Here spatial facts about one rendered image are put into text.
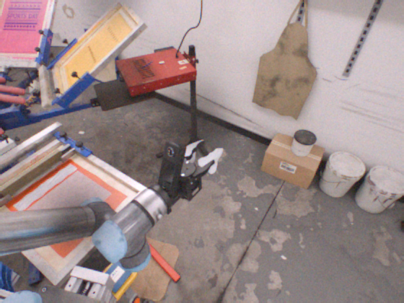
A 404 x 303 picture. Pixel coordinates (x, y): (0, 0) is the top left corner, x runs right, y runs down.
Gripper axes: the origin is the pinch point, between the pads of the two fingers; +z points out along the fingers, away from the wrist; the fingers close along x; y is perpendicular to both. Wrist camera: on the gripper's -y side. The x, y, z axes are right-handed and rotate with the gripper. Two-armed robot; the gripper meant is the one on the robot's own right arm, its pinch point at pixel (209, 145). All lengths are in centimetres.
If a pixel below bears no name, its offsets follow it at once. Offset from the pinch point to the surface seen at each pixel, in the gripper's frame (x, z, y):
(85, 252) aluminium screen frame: -51, -36, 62
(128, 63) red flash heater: -155, 80, 37
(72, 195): -87, -22, 61
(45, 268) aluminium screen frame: -59, -51, 61
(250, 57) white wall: -92, 174, 56
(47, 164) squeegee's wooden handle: -110, -21, 50
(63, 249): -63, -42, 64
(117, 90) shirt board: -153, 60, 53
